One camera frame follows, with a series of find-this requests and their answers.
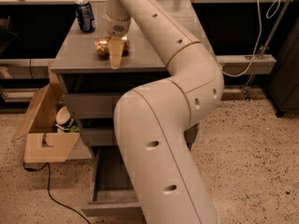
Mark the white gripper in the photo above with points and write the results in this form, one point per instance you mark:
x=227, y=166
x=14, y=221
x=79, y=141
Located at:
x=117, y=25

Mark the crushed orange can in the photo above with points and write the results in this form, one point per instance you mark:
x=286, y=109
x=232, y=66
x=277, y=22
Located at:
x=101, y=45

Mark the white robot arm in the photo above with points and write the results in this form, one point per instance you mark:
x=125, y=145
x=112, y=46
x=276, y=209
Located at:
x=150, y=120

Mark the blue soda can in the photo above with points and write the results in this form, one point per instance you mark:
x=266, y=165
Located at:
x=85, y=16

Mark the grey top drawer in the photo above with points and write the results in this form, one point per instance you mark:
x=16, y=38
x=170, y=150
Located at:
x=91, y=95

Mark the grey drawer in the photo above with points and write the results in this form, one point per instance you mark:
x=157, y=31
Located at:
x=98, y=132
x=91, y=95
x=112, y=193

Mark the grey middle drawer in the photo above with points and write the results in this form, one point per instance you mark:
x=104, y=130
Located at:
x=98, y=132

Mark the grey bottom drawer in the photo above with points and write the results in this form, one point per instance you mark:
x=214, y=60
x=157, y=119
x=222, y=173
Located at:
x=112, y=193

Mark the white cup in box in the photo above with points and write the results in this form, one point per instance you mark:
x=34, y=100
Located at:
x=63, y=116

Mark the open cardboard box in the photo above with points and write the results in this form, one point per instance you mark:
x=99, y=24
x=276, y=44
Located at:
x=43, y=142

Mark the metal stand pole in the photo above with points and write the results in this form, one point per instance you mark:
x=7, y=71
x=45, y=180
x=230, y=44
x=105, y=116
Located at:
x=264, y=47

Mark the dark cabinet at right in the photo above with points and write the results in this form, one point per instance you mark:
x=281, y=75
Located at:
x=283, y=82

